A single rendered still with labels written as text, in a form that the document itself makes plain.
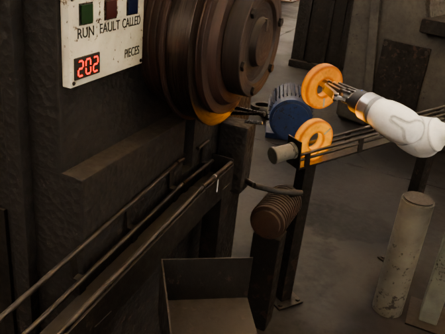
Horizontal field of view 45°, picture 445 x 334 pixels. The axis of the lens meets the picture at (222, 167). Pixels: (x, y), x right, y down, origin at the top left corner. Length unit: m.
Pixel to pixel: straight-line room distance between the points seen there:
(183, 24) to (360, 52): 3.03
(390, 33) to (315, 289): 2.23
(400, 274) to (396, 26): 2.24
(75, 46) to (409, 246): 1.48
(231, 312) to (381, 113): 0.74
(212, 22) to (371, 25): 2.91
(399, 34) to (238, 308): 3.07
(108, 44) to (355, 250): 1.81
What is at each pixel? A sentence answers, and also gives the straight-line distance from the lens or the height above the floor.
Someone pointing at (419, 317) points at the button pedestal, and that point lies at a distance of 2.37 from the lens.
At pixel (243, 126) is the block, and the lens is 1.71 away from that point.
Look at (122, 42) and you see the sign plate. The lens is 1.24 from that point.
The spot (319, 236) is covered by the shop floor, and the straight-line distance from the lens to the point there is 2.74.
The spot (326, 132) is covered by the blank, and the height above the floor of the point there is 0.73.
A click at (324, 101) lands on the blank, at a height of 0.85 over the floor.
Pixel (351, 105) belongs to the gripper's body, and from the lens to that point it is 1.73.
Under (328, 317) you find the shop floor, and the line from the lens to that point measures 2.26.
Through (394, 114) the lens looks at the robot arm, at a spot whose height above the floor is 0.93.
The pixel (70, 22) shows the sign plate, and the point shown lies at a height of 1.19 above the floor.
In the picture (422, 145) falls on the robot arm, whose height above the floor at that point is 0.83.
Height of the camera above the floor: 1.41
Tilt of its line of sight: 25 degrees down
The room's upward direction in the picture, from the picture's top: 6 degrees clockwise
